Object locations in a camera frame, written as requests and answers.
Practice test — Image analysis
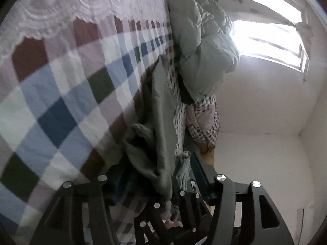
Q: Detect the checkered bed sheet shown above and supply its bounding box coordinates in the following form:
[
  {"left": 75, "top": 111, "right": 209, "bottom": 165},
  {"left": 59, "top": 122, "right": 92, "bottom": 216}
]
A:
[{"left": 0, "top": 0, "right": 187, "bottom": 245}]

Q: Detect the dark green shirt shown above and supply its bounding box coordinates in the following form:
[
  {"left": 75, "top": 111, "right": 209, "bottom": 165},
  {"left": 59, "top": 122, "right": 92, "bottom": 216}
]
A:
[{"left": 125, "top": 56, "right": 195, "bottom": 215}]

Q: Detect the checkered folded quilt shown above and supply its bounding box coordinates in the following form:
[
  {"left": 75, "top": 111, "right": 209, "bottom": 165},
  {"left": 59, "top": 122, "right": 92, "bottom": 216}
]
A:
[{"left": 174, "top": 92, "right": 221, "bottom": 151}]

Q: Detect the light green puffy quilt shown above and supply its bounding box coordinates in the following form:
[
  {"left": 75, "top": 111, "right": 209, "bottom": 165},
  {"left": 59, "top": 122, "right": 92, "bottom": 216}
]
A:
[{"left": 166, "top": 0, "right": 241, "bottom": 106}]

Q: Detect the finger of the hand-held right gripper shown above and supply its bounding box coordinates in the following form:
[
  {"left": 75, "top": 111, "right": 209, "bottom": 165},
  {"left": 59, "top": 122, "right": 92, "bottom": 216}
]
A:
[
  {"left": 171, "top": 182, "right": 213, "bottom": 234},
  {"left": 133, "top": 202, "right": 169, "bottom": 245}
]

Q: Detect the person's right hand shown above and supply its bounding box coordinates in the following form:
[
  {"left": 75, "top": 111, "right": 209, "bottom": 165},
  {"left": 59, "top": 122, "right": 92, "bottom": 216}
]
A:
[{"left": 165, "top": 219, "right": 184, "bottom": 229}]

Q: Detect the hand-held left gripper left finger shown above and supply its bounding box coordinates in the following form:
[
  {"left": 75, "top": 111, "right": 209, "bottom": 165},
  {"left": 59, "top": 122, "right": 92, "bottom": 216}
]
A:
[{"left": 29, "top": 165, "right": 132, "bottom": 245}]

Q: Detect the light green garment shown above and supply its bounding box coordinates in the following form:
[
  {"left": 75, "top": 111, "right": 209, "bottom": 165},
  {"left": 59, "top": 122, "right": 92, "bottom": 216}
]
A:
[{"left": 175, "top": 151, "right": 193, "bottom": 192}]

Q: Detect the window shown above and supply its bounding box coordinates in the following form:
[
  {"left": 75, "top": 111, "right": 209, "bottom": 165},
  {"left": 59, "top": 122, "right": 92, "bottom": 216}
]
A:
[{"left": 225, "top": 0, "right": 311, "bottom": 75}]

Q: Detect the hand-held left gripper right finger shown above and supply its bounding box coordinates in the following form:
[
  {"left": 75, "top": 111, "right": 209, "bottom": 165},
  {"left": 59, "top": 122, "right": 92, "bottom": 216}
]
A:
[{"left": 190, "top": 151, "right": 293, "bottom": 245}]

